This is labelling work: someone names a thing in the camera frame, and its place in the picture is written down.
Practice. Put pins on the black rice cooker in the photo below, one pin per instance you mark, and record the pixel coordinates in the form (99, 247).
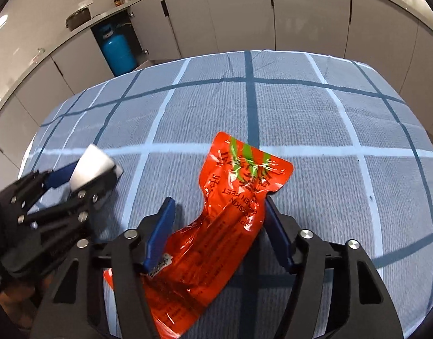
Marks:
(78, 18)

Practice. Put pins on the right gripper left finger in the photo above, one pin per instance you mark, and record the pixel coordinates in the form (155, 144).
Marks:
(74, 307)

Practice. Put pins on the blue gas cylinder under counter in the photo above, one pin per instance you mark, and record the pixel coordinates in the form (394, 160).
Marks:
(117, 52)

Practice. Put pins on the grey kitchen cabinets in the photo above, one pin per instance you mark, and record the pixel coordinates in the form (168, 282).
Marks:
(392, 36)

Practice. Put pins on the person left hand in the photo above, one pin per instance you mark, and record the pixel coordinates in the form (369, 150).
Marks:
(16, 304)

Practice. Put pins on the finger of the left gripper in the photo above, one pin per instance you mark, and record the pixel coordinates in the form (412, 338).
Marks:
(18, 198)
(82, 201)

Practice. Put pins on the red snack packet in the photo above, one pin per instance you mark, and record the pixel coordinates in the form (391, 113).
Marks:
(199, 259)

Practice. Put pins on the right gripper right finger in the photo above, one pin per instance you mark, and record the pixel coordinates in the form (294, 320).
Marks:
(360, 306)

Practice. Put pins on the blue plaid tablecloth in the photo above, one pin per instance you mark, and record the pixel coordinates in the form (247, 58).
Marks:
(363, 163)

